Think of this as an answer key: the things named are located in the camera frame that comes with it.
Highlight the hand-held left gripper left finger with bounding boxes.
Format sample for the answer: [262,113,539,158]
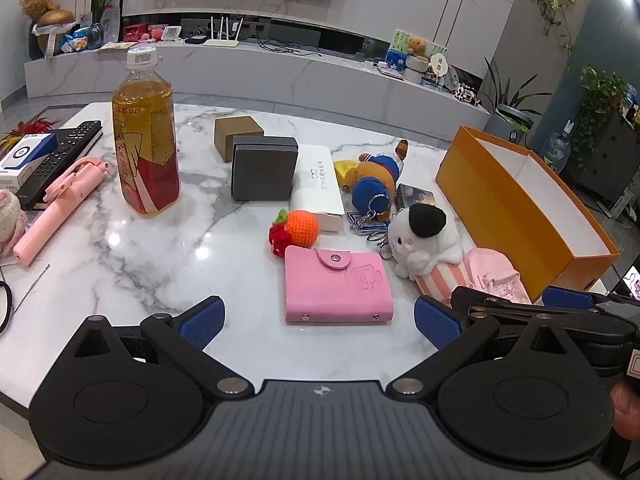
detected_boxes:
[65,296,253,401]

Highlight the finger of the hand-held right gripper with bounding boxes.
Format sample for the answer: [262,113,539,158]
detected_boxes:
[542,286,633,344]
[451,286,551,333]

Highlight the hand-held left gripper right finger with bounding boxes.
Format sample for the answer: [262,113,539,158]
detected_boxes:
[385,295,576,398]

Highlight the pink baby garment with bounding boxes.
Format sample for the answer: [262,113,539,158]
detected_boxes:
[462,247,532,305]

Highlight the white cat plush striped cup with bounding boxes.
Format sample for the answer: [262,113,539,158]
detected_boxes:
[387,203,473,307]

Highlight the orange cardboard box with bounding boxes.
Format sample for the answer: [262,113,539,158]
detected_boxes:
[435,125,621,303]

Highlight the pink card wallet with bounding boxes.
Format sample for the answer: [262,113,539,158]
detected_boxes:
[284,246,393,323]

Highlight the silver carabiner key ring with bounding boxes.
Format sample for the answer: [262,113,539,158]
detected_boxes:
[346,199,396,260]

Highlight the small dark printed box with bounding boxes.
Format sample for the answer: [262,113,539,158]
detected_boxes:
[395,183,437,211]

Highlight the crochet orange and strawberry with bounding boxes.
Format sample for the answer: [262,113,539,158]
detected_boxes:
[268,208,321,261]

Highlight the bear plush blue outfit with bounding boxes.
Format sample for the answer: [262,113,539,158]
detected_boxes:
[345,139,410,221]

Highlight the grey textured square box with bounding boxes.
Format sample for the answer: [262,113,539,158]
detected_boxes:
[230,135,299,202]

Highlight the white long box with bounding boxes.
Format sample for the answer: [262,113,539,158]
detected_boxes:
[291,143,346,233]

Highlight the small yellow packet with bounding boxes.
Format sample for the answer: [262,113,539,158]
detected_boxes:
[333,159,366,191]

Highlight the small brown cardboard box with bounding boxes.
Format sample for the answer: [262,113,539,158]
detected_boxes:
[214,116,265,163]

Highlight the person's right hand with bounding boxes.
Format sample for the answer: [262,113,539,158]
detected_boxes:
[610,382,640,440]

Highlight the dark grey cabinet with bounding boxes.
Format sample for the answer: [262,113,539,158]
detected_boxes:
[562,105,640,206]

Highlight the blue water jug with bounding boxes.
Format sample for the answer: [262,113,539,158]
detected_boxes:
[539,120,576,173]

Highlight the thin metal pick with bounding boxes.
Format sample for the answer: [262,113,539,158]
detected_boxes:
[12,263,52,312]

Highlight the grey pedal trash bin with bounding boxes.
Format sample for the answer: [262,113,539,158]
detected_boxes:
[485,105,533,148]

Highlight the amber tea bottle red label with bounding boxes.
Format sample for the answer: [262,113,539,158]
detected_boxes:
[111,45,182,218]

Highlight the pink selfie stick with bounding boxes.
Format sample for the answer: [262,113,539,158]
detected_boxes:
[12,156,112,267]

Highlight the trailing green cabinet plant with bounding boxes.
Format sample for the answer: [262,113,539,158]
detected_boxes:
[570,65,628,161]

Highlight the black white checkered toy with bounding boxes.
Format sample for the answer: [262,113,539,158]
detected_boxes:
[454,82,488,108]

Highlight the black remote control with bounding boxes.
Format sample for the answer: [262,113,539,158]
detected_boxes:
[31,120,103,186]
[20,127,104,211]

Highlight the tall leafy floor plant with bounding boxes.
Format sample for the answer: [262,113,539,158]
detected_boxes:
[482,57,553,131]

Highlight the pink white crochet item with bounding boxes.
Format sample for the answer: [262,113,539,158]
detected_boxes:
[0,190,27,261]

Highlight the white box blue label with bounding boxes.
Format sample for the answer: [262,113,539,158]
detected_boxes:
[0,132,57,191]

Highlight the white marble tv console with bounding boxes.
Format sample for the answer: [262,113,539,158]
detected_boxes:
[24,10,491,133]

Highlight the red feather toy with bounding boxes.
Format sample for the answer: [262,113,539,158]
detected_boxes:
[0,117,60,148]

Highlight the green blue painted card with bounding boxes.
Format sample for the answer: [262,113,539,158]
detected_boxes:
[387,30,441,72]

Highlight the white wifi router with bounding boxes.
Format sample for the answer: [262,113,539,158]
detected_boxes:
[202,16,244,48]

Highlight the hanging green vine plant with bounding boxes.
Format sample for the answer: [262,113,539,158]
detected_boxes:
[530,0,576,56]

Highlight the snack packets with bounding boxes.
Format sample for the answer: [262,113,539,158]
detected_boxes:
[60,25,106,53]

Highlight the dried flower vase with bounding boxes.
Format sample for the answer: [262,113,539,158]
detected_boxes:
[20,0,76,58]

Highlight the black hair tie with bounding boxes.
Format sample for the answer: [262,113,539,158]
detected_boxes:
[0,280,15,336]

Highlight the black cables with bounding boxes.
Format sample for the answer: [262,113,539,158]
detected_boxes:
[257,25,321,61]

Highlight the green potted plant with frame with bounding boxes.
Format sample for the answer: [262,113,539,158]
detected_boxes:
[90,0,143,43]

